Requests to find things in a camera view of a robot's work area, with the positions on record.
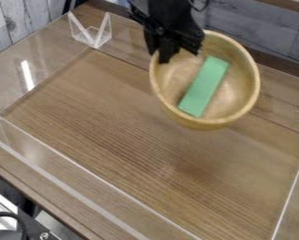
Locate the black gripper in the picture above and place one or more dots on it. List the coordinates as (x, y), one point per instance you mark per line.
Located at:
(169, 27)

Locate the green rectangular block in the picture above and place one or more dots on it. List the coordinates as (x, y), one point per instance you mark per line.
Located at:
(203, 86)

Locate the wooden oval bowl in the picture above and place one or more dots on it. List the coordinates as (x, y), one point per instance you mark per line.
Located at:
(236, 93)

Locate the clear acrylic corner bracket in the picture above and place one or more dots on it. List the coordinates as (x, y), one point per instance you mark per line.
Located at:
(91, 36)

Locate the black metal bracket with screw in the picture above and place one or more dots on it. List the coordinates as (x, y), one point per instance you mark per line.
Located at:
(36, 231)

